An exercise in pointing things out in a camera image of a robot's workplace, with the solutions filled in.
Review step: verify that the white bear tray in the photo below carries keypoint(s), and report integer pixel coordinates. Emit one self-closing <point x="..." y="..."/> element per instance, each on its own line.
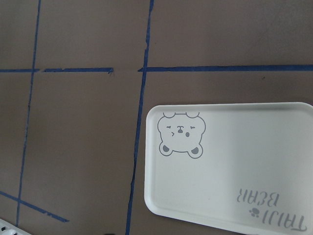
<point x="246" y="168"/>

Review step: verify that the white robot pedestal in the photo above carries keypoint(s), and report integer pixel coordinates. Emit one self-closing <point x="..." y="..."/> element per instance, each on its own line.
<point x="9" y="229"/>

